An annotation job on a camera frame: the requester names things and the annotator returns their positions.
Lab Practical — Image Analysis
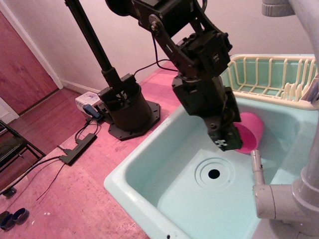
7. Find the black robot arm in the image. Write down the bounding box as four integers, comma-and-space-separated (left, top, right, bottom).
66, 0, 243, 151

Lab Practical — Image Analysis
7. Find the cream dish drying rack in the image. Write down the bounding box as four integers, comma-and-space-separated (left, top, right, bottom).
221, 54, 319, 110

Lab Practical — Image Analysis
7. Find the thick grey cable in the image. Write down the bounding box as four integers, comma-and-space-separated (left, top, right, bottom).
0, 155, 63, 194

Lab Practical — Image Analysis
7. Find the black ring right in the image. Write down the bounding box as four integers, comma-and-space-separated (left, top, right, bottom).
11, 208, 30, 225

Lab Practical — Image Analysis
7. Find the wooden door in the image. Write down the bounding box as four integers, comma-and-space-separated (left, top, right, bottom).
0, 14, 58, 115

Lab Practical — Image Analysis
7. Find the thin black wire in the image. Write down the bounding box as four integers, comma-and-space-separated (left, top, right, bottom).
36, 164, 66, 201

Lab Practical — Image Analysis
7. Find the grey toy faucet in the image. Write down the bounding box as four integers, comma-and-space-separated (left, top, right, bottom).
250, 0, 319, 239

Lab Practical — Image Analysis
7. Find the black ring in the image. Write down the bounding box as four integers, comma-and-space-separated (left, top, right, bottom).
0, 211, 14, 231
11, 208, 30, 225

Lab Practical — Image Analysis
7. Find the blue adapter plug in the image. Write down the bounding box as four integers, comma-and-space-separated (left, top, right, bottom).
83, 104, 102, 120

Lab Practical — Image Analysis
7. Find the mint green toy sink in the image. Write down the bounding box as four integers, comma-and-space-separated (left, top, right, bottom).
104, 97, 319, 239

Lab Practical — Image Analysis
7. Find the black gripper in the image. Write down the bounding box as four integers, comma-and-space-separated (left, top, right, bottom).
172, 76, 243, 151

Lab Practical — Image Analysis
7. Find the black ring left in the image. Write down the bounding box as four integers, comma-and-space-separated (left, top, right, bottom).
0, 211, 14, 231

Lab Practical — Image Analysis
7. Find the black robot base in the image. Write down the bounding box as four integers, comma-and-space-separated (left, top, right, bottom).
98, 74, 160, 141

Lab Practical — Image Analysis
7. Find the pink plastic cup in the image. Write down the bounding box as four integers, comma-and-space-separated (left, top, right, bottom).
234, 112, 264, 154

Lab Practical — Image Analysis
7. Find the black cable on table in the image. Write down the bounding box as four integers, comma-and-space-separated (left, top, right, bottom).
133, 37, 179, 77

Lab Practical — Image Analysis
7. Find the black usb hub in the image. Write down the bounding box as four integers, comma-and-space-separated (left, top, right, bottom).
59, 133, 97, 166

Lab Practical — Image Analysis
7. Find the white cardboard box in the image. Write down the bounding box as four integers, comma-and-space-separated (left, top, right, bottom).
75, 92, 103, 115

